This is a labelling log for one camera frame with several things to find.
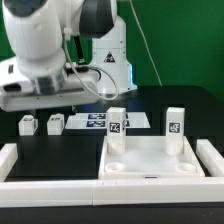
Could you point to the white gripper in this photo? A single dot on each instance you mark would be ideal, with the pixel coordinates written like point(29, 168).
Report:
point(18, 93)

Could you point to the white square tabletop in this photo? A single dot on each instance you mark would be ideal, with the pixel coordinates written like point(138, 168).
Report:
point(146, 157)

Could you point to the white sheet with tags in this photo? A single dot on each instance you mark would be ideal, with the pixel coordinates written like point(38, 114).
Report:
point(99, 120)

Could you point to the white U-shaped obstacle fence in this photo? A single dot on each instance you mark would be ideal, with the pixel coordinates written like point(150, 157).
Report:
point(209, 188)

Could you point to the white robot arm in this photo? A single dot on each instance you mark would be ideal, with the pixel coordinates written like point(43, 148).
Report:
point(66, 52)

